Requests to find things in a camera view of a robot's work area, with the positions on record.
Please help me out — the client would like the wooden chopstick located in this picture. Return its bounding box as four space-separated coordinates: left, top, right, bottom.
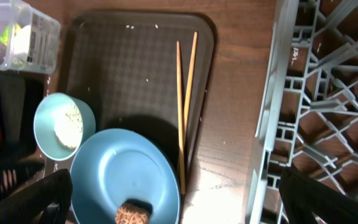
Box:
177 41 186 195
183 32 198 152

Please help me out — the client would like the grey dishwasher rack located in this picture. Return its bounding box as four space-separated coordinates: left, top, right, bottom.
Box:
244 0 358 223

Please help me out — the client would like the brown noodle clump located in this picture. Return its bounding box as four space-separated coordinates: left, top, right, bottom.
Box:
115 203 150 224

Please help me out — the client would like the brown plastic tray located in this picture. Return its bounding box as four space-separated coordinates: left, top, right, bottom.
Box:
44 11 216 224

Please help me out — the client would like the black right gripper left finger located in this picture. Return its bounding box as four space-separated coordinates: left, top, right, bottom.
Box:
0 169 73 224

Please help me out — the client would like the blue plate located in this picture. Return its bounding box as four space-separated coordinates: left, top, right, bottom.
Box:
70 129 181 223

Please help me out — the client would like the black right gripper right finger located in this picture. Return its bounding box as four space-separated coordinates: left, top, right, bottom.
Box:
279 167 358 223

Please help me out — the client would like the white paper napkin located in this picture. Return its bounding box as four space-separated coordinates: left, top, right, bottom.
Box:
13 25 31 62

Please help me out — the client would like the light blue rice bowl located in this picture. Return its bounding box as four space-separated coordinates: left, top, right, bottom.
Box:
33 93 96 161

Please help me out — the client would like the clear plastic bin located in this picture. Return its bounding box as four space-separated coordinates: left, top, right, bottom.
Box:
0 0 61 75

